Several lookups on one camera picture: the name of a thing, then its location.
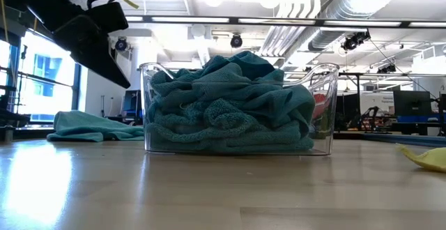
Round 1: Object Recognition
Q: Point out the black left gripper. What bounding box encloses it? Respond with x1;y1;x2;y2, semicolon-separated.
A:
52;13;132;89

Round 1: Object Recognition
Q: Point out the yellow microfiber towel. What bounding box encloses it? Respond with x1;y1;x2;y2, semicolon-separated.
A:
397;144;446;174

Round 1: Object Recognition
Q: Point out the black computer monitor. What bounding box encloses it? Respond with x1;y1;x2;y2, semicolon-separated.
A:
122;89;144;119
392;90;433;118

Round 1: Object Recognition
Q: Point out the large window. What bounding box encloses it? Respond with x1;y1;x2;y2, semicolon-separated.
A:
0;31;82;123

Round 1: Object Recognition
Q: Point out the black overhead light bar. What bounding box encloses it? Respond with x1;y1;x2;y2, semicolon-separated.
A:
123;15;446;29

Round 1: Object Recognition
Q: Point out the clear plastic basket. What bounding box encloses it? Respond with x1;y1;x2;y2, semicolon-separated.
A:
139;61;340;157

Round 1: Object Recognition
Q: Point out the black ceiling spotlight cluster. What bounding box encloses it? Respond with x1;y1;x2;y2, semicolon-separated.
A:
341;30;371;52
376;63;397;75

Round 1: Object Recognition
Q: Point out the black ceiling camera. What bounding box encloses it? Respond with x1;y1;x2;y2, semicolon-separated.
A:
229;33;244;49
114;37;129;52

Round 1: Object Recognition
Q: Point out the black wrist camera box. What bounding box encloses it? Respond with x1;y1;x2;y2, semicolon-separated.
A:
86;2;130;33

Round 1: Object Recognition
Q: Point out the silver ventilation duct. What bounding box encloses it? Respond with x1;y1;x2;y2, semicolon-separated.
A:
308;0;405;52

